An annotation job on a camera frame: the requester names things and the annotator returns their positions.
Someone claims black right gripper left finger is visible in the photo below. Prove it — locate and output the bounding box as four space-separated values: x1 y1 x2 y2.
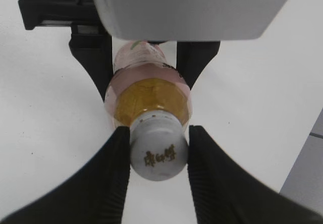
1 127 130 223

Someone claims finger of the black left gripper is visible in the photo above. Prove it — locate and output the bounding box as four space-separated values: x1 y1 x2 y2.
176 41 221 89

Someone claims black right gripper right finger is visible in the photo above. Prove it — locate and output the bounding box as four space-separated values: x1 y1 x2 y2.
188 126 322 223

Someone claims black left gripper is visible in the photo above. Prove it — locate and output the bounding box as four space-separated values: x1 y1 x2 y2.
18 0 113 99

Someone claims pink label tea bottle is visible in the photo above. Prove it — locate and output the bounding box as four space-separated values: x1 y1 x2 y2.
104 41 192 128

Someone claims white bottle cap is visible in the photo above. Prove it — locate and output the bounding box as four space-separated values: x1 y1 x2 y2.
130 110 188 181

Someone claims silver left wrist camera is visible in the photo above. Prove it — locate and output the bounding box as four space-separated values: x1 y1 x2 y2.
94 0 287 42

